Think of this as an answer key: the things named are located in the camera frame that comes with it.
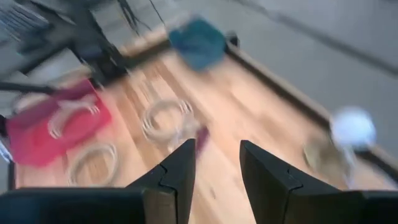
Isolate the teal plastic bin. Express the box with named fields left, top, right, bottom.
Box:
left=169, top=17, right=227, bottom=72

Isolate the red translucent plastic bin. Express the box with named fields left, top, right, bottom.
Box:
left=6, top=79, right=113, bottom=168

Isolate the pale coiled cable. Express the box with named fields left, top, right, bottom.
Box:
left=46, top=93, right=101, bottom=140

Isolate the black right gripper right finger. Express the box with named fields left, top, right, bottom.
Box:
left=239, top=140, right=365, bottom=224

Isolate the beige coiled cable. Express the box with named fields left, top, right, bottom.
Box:
left=142, top=98, right=200, bottom=147
left=67, top=142, right=119, bottom=187

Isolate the bulb lamp with brass base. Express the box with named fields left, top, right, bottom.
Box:
left=303, top=106, right=377, bottom=189

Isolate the maroon cable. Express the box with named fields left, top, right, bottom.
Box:
left=195, top=125, right=210, bottom=154

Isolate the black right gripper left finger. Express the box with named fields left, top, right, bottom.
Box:
left=126, top=139, right=197, bottom=224

